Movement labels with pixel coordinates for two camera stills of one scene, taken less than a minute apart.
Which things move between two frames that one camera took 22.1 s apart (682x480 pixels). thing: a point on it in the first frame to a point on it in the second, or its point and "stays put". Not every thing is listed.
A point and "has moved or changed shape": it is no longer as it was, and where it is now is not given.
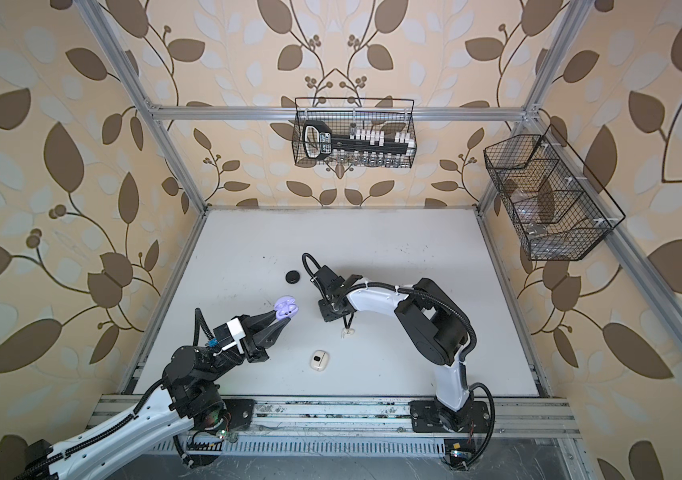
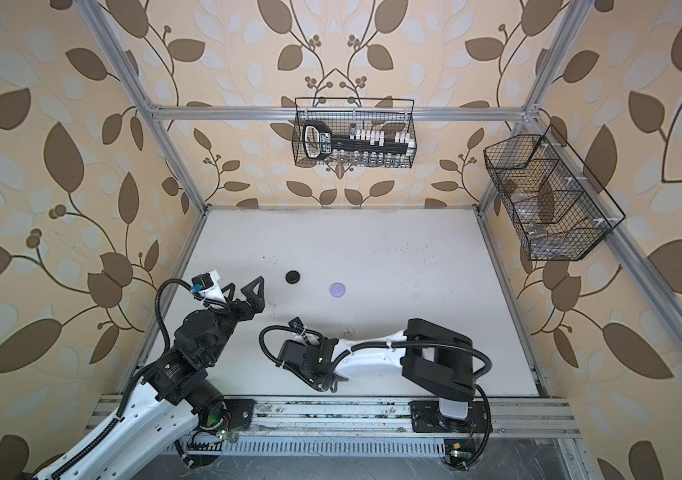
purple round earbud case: (285, 307) has moved or changed shape
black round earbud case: (292, 277) stays put
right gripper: (326, 314) to (322, 343)
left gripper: (254, 343) to (256, 304)
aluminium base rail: (511, 417) stays put
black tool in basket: (318, 143) stays put
